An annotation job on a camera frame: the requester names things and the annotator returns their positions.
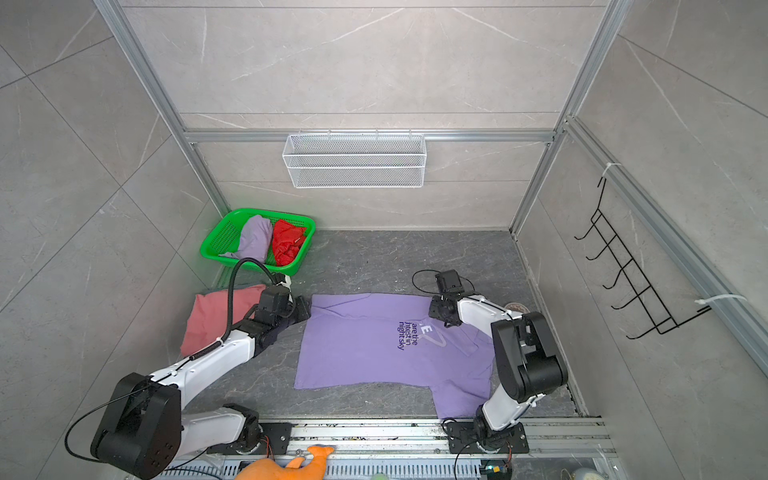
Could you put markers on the folded pink t-shirt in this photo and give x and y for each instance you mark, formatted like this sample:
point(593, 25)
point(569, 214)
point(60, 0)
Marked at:
point(207, 320)

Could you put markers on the lavender t-shirt in basket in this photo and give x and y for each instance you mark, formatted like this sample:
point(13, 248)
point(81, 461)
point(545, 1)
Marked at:
point(255, 240)

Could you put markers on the aluminium mounting rail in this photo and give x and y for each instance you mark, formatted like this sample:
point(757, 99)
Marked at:
point(378, 439)

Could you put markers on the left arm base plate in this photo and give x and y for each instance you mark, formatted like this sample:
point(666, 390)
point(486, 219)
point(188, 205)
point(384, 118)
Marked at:
point(266, 439)

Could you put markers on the orange plush toy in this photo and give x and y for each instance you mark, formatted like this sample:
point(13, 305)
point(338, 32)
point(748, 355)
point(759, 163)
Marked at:
point(269, 469)

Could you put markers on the black wire hook rack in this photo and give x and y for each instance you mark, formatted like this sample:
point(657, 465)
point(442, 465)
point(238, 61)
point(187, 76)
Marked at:
point(629, 272)

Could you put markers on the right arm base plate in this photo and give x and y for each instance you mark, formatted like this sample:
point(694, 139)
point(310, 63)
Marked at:
point(465, 437)

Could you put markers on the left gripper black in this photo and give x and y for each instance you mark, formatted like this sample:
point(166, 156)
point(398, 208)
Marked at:
point(303, 307)

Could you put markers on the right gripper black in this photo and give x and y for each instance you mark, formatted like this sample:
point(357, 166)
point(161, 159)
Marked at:
point(434, 311)

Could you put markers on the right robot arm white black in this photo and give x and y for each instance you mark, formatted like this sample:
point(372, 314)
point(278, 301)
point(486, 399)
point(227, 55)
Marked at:
point(528, 360)

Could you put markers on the purple t-shirt with print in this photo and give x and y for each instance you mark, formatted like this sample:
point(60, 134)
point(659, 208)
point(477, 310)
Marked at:
point(391, 338)

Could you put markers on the roll of masking tape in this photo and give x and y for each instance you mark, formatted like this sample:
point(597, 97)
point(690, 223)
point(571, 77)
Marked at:
point(517, 307)

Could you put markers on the red t-shirt in basket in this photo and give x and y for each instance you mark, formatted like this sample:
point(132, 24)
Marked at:
point(287, 241)

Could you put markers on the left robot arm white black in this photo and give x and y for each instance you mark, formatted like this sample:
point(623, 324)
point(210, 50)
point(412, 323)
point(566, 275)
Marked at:
point(145, 427)

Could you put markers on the green plastic laundry basket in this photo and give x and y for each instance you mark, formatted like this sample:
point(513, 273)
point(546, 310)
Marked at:
point(225, 238)

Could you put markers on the white wire wall basket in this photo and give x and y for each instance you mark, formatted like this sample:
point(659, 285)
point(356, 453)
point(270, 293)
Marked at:
point(360, 160)

